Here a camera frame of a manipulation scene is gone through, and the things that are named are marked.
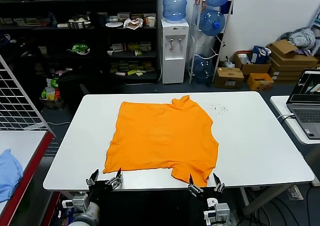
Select grey floor power strip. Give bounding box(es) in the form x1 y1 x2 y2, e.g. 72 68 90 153
287 184 305 201

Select open brown box with items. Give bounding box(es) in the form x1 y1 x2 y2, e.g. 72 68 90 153
232 50 272 76

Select closed brown cardboard box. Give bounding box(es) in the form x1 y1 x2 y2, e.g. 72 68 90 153
214 67 245 89

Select grey open laptop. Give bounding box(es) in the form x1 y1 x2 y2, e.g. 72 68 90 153
286 68 320 140

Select white laptop cable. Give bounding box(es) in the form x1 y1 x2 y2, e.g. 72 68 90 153
276 113 296 124

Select dark storage basket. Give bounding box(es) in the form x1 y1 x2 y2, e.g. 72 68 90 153
39 97 67 111

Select white water dispenser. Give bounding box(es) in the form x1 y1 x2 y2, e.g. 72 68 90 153
160 17 190 85

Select light blue cloth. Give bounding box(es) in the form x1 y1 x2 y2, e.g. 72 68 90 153
0 148 24 203

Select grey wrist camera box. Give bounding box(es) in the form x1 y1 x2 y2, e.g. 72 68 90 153
203 197 231 223
62 192 90 212

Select white table with red edge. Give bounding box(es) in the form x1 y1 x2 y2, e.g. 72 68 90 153
0 130 56 226

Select white wire grid panel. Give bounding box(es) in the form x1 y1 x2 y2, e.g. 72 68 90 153
0 54 55 137

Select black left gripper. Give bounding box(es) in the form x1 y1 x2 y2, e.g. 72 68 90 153
85 167 124 202

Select large open brown cardboard box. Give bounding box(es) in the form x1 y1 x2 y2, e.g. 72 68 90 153
266 39 320 67

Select black shelving unit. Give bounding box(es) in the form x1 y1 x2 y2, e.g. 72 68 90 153
0 0 159 85

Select flat brown cardboard box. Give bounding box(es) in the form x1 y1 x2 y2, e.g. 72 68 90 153
268 60 318 77
271 73 305 82

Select grey pile of clothes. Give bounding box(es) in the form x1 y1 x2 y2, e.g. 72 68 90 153
278 27 317 56

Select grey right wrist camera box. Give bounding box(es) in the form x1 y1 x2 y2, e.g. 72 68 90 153
203 197 231 223

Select white metal shelving rack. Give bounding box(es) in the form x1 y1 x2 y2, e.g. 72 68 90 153
309 9 320 34

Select small blue bottle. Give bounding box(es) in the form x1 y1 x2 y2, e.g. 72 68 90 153
49 10 59 27

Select black office chair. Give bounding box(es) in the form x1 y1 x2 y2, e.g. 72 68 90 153
56 69 104 113

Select white floor cable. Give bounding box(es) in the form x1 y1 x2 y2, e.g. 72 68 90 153
47 120 72 126

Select white metal jug rack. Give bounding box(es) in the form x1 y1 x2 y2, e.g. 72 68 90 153
187 0 236 85

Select colourful snack bags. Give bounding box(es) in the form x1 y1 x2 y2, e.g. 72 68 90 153
41 77 62 102

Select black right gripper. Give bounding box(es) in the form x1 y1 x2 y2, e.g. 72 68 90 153
187 172 226 202

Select metal cooking pot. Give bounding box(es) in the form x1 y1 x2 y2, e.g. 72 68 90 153
67 19 92 30

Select green toy on white dish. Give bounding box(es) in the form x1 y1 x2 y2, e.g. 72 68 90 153
66 43 91 55

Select grey wire mesh panel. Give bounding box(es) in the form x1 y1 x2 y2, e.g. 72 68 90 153
44 142 60 159

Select blue shopping bag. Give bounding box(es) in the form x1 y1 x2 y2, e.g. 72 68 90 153
251 45 273 64

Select white work table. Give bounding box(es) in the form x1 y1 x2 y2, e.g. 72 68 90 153
42 90 315 216

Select scattered dark crumbs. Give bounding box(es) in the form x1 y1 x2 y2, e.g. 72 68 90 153
206 102 229 116

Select orange t-shirt with white print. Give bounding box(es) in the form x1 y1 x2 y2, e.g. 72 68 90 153
102 94 220 188

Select white plastic bag with food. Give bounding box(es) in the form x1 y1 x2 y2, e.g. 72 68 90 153
123 17 145 31

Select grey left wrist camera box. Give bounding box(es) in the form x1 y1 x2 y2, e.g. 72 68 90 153
62 192 90 212

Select small white side table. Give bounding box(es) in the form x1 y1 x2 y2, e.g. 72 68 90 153
269 95 320 187

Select orange cardboard box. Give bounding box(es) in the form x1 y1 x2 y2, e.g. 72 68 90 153
246 72 275 91

